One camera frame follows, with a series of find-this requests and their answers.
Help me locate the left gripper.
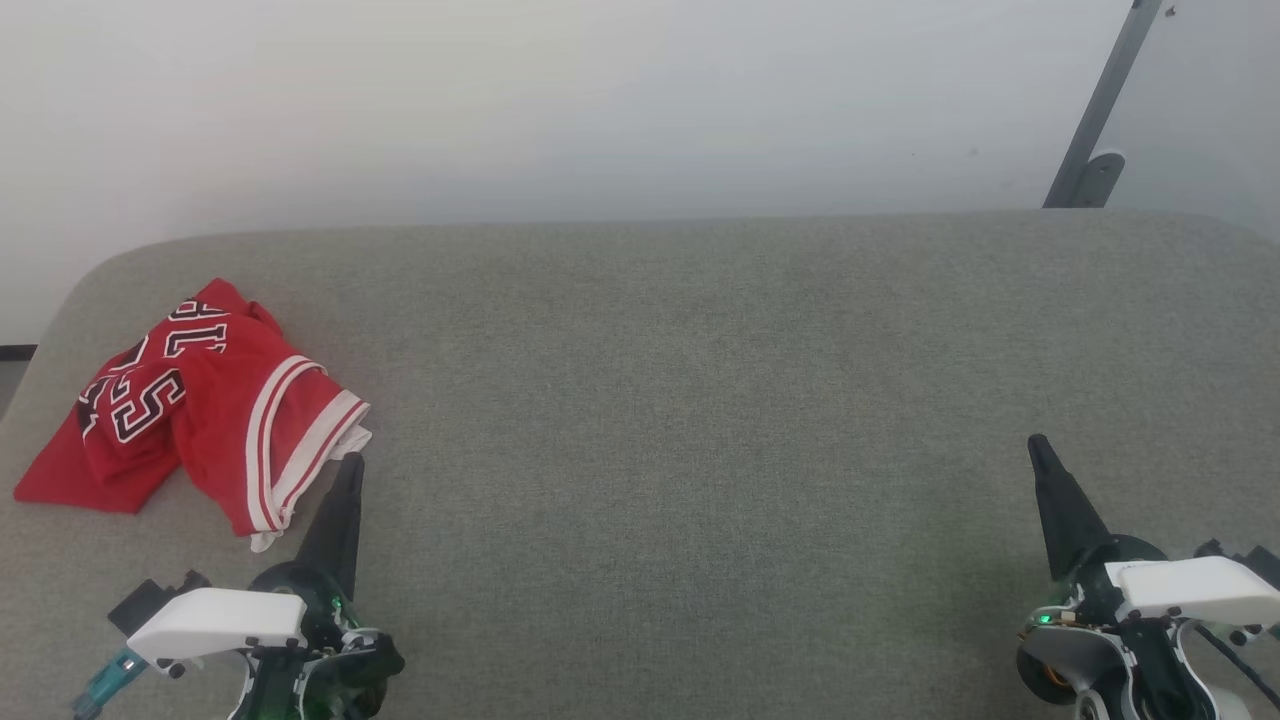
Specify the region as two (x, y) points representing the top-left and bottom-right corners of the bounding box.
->
(228, 452), (406, 720)

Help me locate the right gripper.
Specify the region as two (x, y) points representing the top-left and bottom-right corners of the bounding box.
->
(1017, 434), (1226, 720)

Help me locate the red Bulls jersey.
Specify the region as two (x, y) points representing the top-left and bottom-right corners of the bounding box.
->
(13, 278), (373, 553)

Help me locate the grey metal bar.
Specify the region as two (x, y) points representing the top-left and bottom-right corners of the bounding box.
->
(1043, 0), (1164, 209)

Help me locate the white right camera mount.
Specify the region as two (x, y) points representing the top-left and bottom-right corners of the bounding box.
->
(1104, 556), (1280, 627)

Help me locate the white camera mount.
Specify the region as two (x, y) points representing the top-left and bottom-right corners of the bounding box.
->
(127, 588), (309, 667)
(1104, 556), (1280, 627)

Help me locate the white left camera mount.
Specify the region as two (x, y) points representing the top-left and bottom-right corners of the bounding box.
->
(127, 588), (309, 667)

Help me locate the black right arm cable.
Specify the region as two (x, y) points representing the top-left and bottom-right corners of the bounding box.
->
(1193, 622), (1280, 707)

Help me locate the teal cable connector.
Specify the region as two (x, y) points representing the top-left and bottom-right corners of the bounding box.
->
(71, 648), (151, 720)

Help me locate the grey rounded hinge bracket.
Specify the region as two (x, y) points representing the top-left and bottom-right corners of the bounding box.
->
(1068, 151), (1127, 209)

